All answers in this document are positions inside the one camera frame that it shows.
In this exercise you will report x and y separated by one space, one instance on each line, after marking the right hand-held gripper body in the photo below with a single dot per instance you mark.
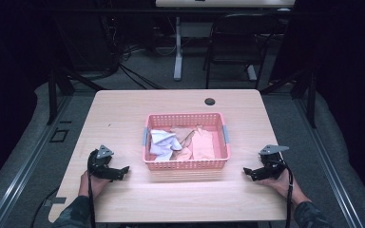
272 163

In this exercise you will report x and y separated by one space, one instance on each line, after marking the metal floor rail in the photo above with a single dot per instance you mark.
332 171
22 171

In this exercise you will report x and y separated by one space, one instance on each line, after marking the black metal stand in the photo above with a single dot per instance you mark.
53 95
311 95

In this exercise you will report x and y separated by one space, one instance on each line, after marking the person's left hand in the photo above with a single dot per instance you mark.
96 186

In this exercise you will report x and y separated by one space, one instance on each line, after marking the pink plastic basket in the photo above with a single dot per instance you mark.
187 164

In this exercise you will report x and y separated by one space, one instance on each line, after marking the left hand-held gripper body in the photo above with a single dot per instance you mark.
99 164

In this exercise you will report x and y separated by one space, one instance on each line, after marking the black chair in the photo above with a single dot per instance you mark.
237 38

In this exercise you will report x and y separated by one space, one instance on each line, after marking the person's right hand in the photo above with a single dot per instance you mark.
282 185

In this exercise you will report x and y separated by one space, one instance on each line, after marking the grey tape strip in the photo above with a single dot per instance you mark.
56 200

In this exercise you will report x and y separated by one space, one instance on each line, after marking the tan cloth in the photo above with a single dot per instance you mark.
183 136

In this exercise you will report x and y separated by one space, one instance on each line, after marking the white cloth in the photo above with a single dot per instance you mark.
163 142

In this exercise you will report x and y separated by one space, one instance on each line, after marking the white desk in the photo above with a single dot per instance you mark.
178 47

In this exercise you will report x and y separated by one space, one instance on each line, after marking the peach cloth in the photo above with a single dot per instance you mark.
202 144

